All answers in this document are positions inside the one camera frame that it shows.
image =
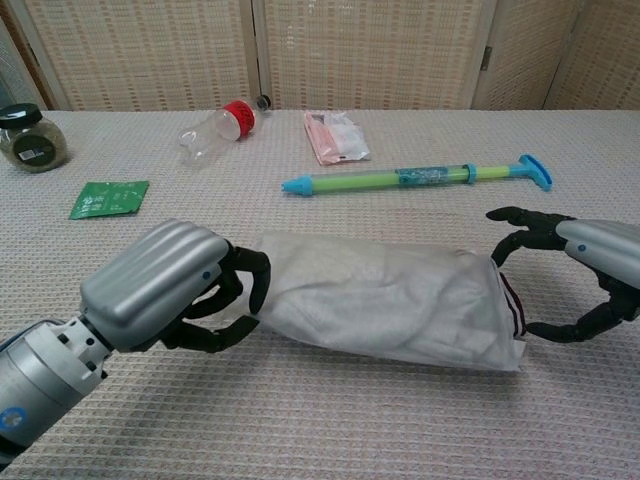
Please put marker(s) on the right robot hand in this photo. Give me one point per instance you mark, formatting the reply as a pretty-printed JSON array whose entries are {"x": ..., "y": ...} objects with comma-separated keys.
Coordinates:
[{"x": 595, "y": 260}]

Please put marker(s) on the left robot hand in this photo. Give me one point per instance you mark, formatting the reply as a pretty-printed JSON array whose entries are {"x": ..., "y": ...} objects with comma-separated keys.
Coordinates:
[{"x": 150, "y": 280}]

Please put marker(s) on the white clothes with dark stripes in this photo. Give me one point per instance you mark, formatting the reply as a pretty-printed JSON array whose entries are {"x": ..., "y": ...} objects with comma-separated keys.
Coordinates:
[{"x": 400, "y": 310}]

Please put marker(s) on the grey fabric bag bundle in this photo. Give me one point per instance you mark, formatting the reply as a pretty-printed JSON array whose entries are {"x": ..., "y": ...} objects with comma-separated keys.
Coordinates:
[{"x": 370, "y": 285}]

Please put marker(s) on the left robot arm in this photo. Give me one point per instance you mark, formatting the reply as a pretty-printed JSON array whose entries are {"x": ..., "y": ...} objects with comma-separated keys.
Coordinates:
[{"x": 40, "y": 390}]

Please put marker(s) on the green sachet packet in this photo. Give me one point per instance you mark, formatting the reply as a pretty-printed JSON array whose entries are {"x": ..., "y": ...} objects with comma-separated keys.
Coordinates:
[{"x": 108, "y": 199}]

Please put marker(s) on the clear bottle with red cap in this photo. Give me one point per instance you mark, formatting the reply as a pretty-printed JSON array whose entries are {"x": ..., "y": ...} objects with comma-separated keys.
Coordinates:
[{"x": 220, "y": 132}]

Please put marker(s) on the beige woven carpet table cover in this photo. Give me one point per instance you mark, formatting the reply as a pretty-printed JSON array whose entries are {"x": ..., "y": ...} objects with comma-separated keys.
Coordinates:
[{"x": 250, "y": 425}]

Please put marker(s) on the glass jar with black lid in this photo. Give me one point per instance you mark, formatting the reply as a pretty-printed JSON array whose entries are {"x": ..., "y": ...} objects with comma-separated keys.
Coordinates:
[{"x": 31, "y": 140}]

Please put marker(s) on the blue green water pump toy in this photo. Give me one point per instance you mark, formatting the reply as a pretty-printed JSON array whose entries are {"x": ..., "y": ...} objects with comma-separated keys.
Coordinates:
[{"x": 400, "y": 179}]

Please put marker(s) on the small black caster wheel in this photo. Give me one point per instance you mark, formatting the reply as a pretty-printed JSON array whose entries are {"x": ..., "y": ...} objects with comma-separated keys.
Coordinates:
[{"x": 264, "y": 102}]

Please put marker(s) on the pink white plastic packet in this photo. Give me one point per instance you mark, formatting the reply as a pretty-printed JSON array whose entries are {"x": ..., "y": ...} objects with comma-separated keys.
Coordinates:
[{"x": 336, "y": 137}]

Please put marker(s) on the woven folding screen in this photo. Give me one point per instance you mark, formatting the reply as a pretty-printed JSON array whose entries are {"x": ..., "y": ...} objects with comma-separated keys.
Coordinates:
[{"x": 320, "y": 50}]

